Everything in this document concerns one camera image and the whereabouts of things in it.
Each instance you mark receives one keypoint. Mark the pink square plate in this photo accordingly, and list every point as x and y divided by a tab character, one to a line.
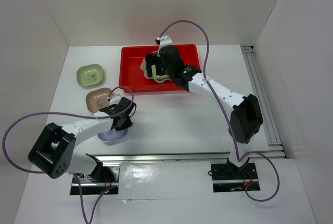
97	99

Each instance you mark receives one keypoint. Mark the right aluminium rail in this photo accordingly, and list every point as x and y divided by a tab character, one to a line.
275	146

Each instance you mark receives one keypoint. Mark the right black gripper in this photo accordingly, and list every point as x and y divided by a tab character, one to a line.
151	58

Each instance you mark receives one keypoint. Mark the green square plate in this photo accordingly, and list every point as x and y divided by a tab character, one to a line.
90	75
158	73

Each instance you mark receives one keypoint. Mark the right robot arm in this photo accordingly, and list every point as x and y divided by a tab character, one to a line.
242	113

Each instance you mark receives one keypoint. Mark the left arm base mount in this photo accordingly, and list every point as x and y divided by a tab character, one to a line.
107	183

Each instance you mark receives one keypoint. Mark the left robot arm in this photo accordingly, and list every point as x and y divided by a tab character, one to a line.
53	152

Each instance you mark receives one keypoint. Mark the front aluminium rail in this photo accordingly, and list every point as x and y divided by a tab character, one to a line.
155	158

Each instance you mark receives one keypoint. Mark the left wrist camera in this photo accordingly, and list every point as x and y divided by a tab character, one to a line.
114	99

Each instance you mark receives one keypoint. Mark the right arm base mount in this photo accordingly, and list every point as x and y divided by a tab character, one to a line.
224	181

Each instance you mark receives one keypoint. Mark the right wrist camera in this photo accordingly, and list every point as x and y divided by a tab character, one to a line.
163	41

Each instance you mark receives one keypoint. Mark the aluminium rail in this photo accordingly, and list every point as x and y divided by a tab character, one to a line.
155	158
275	146

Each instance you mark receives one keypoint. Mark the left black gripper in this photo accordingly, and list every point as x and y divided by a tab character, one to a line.
127	123

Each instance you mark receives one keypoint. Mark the red plastic bin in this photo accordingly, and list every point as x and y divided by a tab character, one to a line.
132	76

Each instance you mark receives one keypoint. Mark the purple square plate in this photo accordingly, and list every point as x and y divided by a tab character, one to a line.
112	136

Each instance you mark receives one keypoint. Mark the green scalloped bowl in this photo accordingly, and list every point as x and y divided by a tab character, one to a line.
143	67

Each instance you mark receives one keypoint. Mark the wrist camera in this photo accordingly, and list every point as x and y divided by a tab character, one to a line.
163	41
114	99

